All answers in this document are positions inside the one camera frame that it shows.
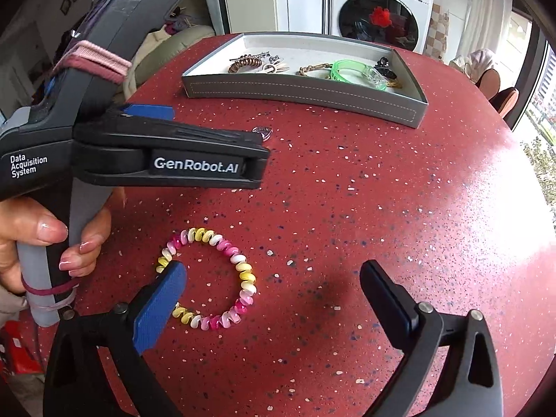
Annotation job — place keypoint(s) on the dark red rubber band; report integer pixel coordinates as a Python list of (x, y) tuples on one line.
[(47, 290)]

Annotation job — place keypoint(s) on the red box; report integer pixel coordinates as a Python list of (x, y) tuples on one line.
[(15, 345)]

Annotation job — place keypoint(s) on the white curtain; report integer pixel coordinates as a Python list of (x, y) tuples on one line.
[(486, 8)]

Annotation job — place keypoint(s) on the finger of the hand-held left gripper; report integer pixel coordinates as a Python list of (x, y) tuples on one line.
[(195, 167), (150, 112)]

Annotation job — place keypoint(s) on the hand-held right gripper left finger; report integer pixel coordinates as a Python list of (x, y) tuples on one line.
[(158, 304)]

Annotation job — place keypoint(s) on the small silver ornament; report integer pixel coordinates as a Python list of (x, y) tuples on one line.
[(263, 131)]

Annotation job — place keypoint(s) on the person's left forearm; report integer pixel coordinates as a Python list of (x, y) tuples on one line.
[(11, 308)]

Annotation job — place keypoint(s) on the person's left hand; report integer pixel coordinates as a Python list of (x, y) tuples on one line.
[(26, 226)]

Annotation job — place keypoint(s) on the black claw hair clip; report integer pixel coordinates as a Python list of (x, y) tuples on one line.
[(383, 64)]

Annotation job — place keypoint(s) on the checkered patterned cloth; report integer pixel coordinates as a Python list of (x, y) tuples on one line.
[(438, 30)]

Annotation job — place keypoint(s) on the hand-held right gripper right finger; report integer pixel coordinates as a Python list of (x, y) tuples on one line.
[(404, 317)]

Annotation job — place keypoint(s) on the tiny picture frame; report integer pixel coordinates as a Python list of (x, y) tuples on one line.
[(64, 6)]

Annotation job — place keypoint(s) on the pink elastic band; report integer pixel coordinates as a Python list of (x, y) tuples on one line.
[(93, 63)]

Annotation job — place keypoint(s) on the orange brown chair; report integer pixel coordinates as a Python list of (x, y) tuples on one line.
[(488, 84), (508, 102)]

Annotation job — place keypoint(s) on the grey jewelry tray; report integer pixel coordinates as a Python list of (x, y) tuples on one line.
[(304, 95)]

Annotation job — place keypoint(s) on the green translucent bangle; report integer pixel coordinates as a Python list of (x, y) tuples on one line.
[(347, 67)]

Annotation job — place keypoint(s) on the beige garment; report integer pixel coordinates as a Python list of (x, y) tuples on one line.
[(478, 58)]

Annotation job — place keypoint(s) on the cream leather sofa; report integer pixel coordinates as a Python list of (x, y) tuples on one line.
[(173, 43)]

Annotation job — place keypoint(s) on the silver rhinestone hair pin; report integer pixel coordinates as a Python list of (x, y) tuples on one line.
[(272, 57)]

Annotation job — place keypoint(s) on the pile of clothes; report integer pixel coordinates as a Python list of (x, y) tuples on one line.
[(176, 26)]

